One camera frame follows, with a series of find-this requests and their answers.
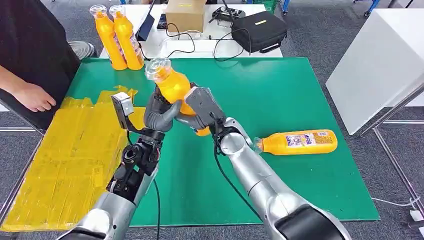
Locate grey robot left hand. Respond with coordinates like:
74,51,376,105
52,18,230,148
142,86,183,134

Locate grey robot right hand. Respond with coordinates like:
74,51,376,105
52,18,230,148
175,112,215,131

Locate orange drink bottle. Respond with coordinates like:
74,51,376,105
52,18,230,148
108,4,146,71
144,56,212,138
253,129,339,157
89,4,129,71

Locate green table mat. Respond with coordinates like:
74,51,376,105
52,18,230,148
65,57,381,228

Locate white side table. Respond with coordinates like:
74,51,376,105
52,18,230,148
98,3,284,60

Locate dark blue tablet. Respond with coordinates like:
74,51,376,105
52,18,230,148
136,0,156,43

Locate small black phone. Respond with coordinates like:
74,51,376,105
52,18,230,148
156,12,169,30

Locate round ribbed grey stool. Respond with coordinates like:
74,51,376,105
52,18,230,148
68,40,98,60

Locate brown cardboard box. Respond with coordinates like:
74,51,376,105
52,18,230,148
165,0,208,34

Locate black zipped carry case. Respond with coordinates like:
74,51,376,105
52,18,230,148
230,10,289,54

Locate black remote controller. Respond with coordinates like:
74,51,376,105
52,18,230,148
208,0,247,28

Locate yellow plastic sheet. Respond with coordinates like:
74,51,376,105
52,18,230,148
1,85,147,232

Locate person's hand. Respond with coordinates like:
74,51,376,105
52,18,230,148
12,81,58,113

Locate green plastic crate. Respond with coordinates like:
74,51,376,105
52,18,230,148
253,0,277,14

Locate person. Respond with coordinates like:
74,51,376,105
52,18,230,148
0,0,82,132

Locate blue metal rack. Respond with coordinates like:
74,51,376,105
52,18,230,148
281,0,382,18

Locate white cabinet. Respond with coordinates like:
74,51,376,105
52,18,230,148
325,8,424,136

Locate white floor power strip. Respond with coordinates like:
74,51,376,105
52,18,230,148
408,209,424,230

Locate dark right wrist camera box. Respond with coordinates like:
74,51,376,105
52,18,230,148
184,86,226,125

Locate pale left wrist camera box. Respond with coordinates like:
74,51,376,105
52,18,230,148
110,91,135,130

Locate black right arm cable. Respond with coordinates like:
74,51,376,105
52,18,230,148
213,120,263,222

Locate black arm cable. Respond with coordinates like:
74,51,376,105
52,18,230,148
152,178,162,240
213,120,263,222

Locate black cable by case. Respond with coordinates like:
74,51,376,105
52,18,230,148
212,27,251,63

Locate long looped black cable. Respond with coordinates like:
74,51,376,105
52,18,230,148
138,22,197,60

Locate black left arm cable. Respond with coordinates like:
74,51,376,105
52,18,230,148
152,178,162,240

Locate steel frame bar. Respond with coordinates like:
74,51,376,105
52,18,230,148
0,98,46,135

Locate steel table frame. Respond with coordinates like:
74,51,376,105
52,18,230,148
359,81,424,216

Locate white floor cable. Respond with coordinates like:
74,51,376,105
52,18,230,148
370,196,420,208

